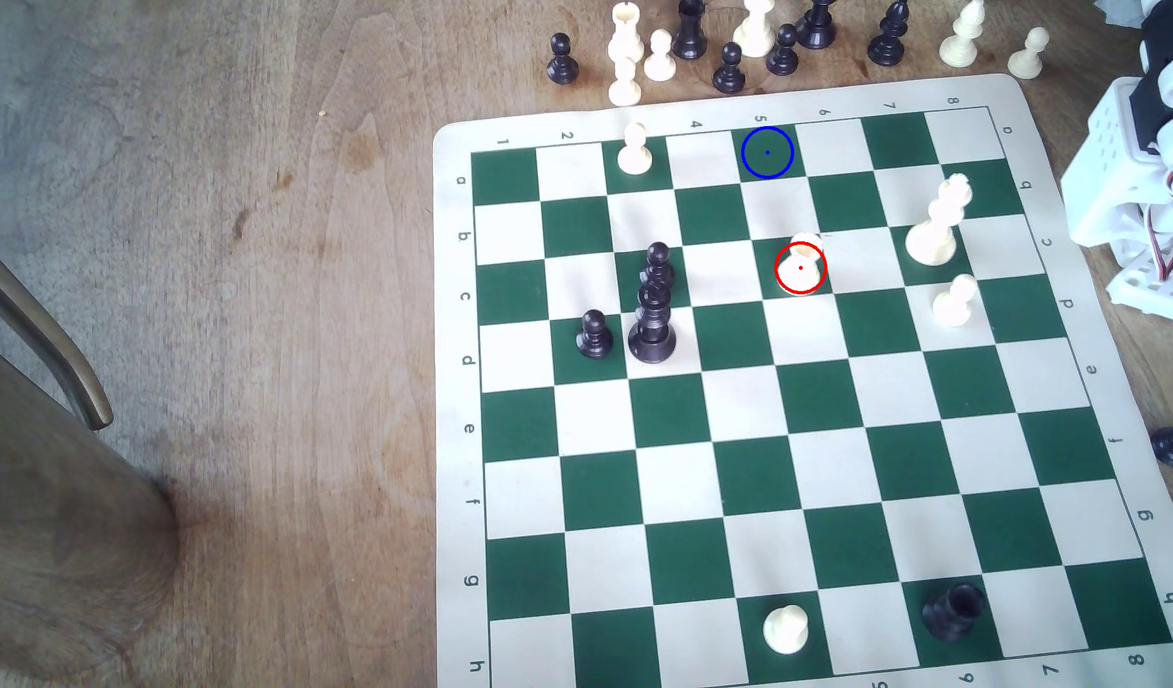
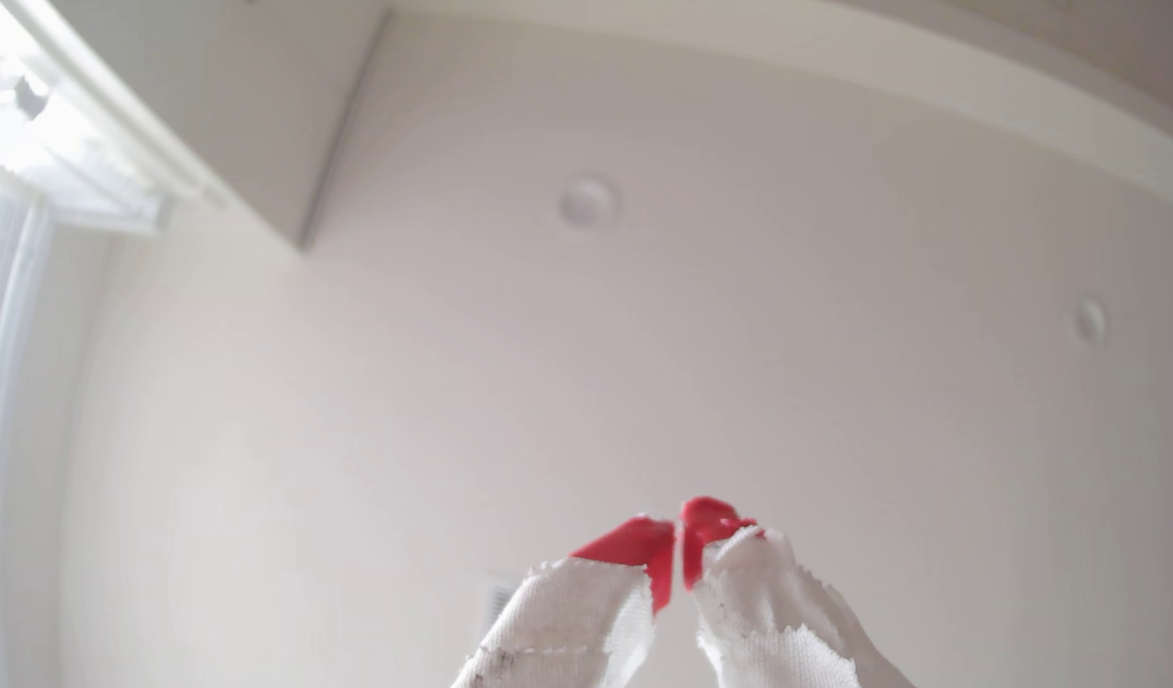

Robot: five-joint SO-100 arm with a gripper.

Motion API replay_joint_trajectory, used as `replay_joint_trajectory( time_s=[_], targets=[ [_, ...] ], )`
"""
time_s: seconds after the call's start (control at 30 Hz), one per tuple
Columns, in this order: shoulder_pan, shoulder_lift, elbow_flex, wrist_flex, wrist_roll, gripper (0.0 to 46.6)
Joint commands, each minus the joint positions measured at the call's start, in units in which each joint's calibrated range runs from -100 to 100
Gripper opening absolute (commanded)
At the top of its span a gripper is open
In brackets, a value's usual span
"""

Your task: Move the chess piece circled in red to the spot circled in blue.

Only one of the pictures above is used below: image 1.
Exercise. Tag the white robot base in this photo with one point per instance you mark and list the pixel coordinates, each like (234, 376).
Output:
(1107, 182)

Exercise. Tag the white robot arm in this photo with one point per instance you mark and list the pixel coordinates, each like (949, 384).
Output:
(1169, 48)

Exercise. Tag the black chess pawn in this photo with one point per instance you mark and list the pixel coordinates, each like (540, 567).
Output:
(563, 62)
(729, 74)
(783, 57)
(594, 336)
(657, 260)

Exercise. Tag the green and white chess mat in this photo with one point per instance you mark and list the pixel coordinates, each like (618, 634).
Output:
(739, 401)

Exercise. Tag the white chess pawn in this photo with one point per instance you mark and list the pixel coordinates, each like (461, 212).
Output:
(625, 88)
(1028, 59)
(634, 153)
(659, 59)
(953, 304)

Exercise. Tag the white chess king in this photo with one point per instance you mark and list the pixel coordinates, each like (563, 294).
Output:
(627, 33)

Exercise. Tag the black chess rook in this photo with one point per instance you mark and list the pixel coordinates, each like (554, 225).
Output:
(689, 33)
(953, 612)

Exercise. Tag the white chess queen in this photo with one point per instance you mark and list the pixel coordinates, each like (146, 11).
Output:
(756, 33)

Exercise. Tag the tall white chess piece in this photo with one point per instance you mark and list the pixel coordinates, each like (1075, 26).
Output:
(932, 239)

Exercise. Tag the black chess king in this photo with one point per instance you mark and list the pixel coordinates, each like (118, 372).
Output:
(817, 29)

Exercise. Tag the black chess bishop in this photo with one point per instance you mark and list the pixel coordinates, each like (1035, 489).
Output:
(887, 43)

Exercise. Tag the white chess bishop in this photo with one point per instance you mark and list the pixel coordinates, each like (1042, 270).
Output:
(960, 43)

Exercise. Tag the white pawn bottom board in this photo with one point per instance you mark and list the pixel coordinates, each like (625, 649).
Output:
(786, 631)

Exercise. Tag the wooden chair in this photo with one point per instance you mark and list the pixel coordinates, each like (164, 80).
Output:
(61, 535)

